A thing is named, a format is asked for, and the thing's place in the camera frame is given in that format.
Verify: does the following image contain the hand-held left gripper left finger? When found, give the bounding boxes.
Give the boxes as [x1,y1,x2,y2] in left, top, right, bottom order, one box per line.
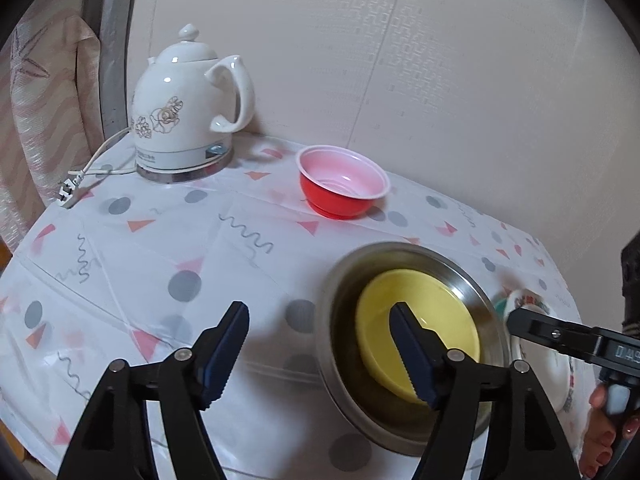
[57,301,250,480]

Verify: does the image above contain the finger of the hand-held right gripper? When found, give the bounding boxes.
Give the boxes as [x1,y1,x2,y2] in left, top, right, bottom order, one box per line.
[509,306,597,362]

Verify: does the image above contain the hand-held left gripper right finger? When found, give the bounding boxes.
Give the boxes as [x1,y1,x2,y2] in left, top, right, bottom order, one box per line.
[389,301,573,480]

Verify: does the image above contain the white patterned ceramic bowl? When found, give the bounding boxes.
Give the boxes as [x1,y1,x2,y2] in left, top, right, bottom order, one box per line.
[502,289,581,413]

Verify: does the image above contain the yellow plastic bowl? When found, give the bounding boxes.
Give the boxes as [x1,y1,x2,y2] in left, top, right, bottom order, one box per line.
[356,269,482,403]

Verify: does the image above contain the stainless steel bowl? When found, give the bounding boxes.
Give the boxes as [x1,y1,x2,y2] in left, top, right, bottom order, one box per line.
[315,242,511,457]

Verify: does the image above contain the person's right hand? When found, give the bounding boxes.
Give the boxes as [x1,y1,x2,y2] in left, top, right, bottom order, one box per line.
[580,382,640,479]

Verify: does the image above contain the white patterned tablecloth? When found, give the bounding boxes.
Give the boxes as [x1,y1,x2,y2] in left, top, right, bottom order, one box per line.
[0,132,587,480]

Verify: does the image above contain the red plastic bowl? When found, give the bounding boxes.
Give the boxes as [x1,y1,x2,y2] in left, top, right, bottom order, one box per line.
[296,145,390,219]

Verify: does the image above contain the steel kettle base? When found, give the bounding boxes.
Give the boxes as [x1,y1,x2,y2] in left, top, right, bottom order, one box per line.
[135,146,235,184]

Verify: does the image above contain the white floral electric kettle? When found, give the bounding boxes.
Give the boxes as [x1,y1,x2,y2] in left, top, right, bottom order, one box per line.
[131,23,256,171]

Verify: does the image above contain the pink patterned curtain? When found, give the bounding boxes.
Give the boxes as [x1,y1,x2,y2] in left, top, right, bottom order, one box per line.
[0,0,107,257]

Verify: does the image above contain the white power cable with plug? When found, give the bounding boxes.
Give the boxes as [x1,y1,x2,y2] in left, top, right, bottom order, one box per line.
[57,127,138,209]

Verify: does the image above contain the grey window frame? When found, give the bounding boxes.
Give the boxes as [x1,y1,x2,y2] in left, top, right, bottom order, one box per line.
[82,0,144,137]

